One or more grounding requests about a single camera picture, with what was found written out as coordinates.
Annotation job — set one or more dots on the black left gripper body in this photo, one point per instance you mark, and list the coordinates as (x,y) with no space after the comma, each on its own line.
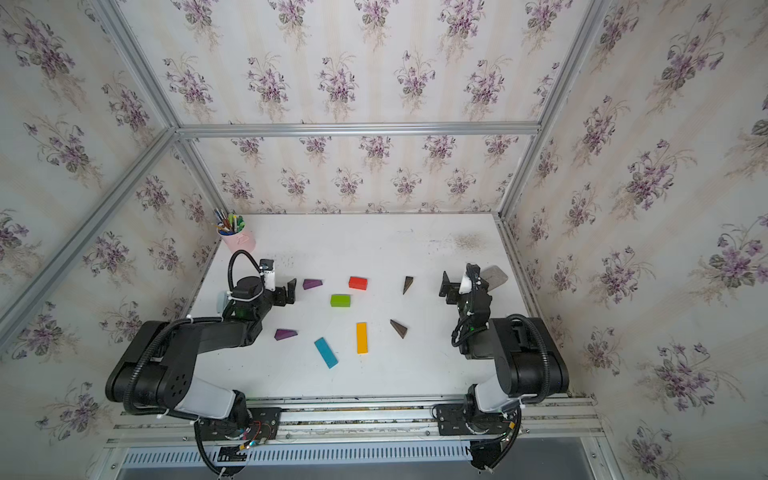
(281,293)

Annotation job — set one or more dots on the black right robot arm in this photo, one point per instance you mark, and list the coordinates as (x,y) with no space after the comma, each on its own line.
(528,366)

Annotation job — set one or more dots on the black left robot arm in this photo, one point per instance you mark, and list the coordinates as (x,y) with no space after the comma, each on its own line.
(156,373)

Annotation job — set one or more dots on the teal long block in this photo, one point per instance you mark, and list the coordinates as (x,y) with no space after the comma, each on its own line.
(326,353)

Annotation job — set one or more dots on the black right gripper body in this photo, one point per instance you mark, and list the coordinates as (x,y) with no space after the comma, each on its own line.
(454,288)

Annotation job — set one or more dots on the coloured pens bunch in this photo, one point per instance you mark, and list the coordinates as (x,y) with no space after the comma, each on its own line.
(228,223)

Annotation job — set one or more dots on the brown triangle block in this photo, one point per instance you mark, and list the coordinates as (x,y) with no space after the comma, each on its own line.
(399,328)
(408,281)

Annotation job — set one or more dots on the pink pen cup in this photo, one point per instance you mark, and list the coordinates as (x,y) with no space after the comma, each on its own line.
(242,240)

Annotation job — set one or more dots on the green rectangular block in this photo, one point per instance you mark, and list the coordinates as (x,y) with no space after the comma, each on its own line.
(340,301)

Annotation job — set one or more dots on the aluminium mounting rail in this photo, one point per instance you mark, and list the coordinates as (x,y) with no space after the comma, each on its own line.
(326,431)

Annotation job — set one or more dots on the yellow long block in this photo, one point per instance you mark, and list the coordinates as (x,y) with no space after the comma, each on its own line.
(361,333)

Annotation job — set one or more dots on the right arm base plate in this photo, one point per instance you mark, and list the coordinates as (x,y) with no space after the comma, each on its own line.
(455,419)

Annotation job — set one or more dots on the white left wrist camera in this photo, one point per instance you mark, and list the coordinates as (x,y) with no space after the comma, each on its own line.
(267,274)

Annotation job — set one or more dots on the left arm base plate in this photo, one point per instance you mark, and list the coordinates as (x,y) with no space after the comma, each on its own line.
(261,425)

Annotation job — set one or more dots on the red rectangular block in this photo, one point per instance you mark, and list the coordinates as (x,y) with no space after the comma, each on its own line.
(358,283)

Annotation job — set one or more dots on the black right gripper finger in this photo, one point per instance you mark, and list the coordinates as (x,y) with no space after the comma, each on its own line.
(450,292)
(447,282)

